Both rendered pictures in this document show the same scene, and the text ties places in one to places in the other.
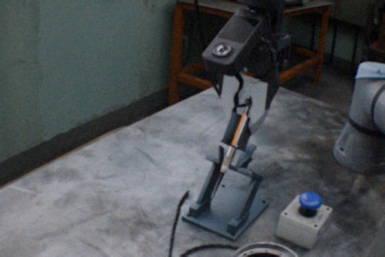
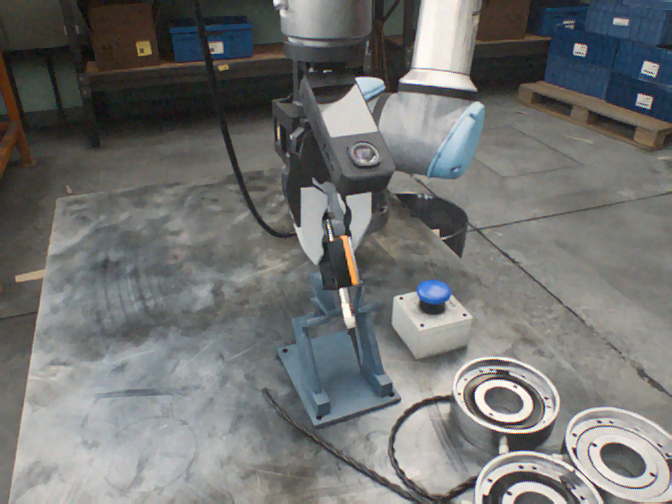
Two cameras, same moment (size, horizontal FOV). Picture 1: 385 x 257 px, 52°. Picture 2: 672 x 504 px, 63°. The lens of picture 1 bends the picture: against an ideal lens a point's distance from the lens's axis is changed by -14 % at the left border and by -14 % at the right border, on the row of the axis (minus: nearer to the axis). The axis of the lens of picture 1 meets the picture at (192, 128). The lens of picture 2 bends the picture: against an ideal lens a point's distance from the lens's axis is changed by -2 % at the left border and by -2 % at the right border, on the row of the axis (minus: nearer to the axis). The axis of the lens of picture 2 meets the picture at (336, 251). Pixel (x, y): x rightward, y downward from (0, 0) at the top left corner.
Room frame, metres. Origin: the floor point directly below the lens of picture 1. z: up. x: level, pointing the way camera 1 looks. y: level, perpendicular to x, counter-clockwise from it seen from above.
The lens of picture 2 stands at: (0.32, 0.31, 1.25)
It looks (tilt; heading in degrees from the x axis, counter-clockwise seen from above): 31 degrees down; 306
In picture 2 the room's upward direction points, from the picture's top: straight up
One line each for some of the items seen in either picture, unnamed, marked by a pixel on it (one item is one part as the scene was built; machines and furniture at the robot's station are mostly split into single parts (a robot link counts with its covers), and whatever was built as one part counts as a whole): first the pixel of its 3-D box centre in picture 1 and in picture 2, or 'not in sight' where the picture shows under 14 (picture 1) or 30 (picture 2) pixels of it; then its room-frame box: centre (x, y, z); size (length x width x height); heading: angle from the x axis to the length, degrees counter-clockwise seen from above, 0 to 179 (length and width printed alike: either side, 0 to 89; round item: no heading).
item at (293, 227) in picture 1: (306, 219); (428, 317); (0.55, -0.20, 0.82); 0.08 x 0.07 x 0.05; 146
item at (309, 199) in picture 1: (308, 209); (432, 303); (0.55, -0.20, 0.85); 0.04 x 0.04 x 0.05
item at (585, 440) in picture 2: not in sight; (619, 466); (0.30, -0.11, 0.82); 0.08 x 0.08 x 0.02
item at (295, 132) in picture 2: (260, 33); (323, 106); (0.62, -0.09, 1.10); 0.09 x 0.08 x 0.12; 149
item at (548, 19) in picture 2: not in sight; (557, 18); (1.73, -4.64, 0.56); 0.52 x 0.38 x 0.22; 53
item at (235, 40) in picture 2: not in sight; (210, 38); (3.29, -2.32, 0.56); 0.52 x 0.38 x 0.22; 53
